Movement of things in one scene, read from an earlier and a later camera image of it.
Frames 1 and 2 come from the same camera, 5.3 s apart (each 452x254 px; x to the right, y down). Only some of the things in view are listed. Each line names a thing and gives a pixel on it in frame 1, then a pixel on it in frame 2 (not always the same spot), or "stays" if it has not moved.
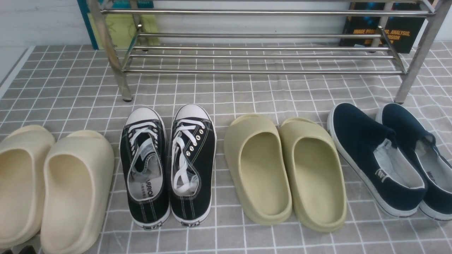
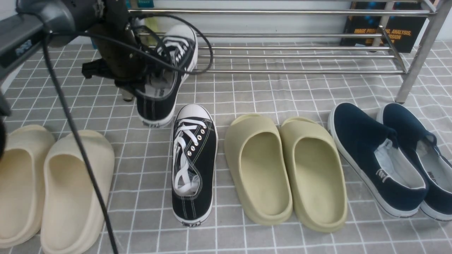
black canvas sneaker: [193, 164] stays
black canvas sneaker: [143, 172] -> [173, 59]
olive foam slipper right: [317, 183] stays
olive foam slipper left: [255, 156] stays
